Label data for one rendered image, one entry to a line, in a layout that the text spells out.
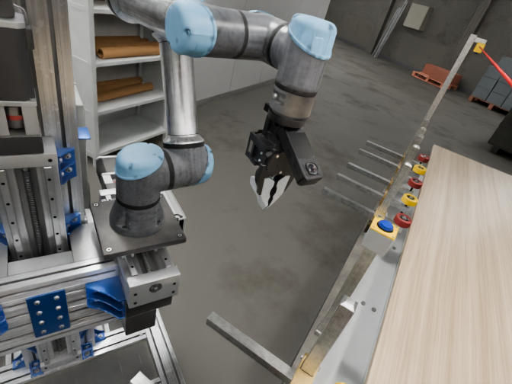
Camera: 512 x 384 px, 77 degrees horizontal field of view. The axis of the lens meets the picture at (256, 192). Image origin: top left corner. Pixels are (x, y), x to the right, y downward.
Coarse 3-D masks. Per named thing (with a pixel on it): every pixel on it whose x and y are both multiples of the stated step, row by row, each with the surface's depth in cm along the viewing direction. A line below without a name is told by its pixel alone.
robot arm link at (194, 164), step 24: (168, 48) 82; (168, 72) 83; (192, 72) 86; (168, 96) 85; (192, 96) 87; (168, 120) 88; (192, 120) 88; (168, 144) 88; (192, 144) 88; (192, 168) 89
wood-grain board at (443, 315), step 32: (448, 160) 241; (448, 192) 195; (480, 192) 206; (416, 224) 156; (448, 224) 163; (480, 224) 171; (416, 256) 135; (448, 256) 141; (480, 256) 147; (416, 288) 119; (448, 288) 124; (480, 288) 128; (384, 320) 104; (416, 320) 107; (448, 320) 110; (480, 320) 114; (384, 352) 94; (416, 352) 97; (448, 352) 99; (480, 352) 102
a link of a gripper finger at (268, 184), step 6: (252, 180) 67; (264, 180) 62; (270, 180) 63; (252, 186) 68; (264, 186) 63; (270, 186) 64; (264, 192) 64; (258, 198) 65; (264, 198) 65; (258, 204) 68; (264, 204) 66
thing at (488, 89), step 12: (504, 60) 948; (492, 72) 939; (480, 84) 968; (492, 84) 942; (504, 84) 918; (480, 96) 972; (492, 96) 946; (504, 96) 922; (492, 108) 954; (504, 108) 925
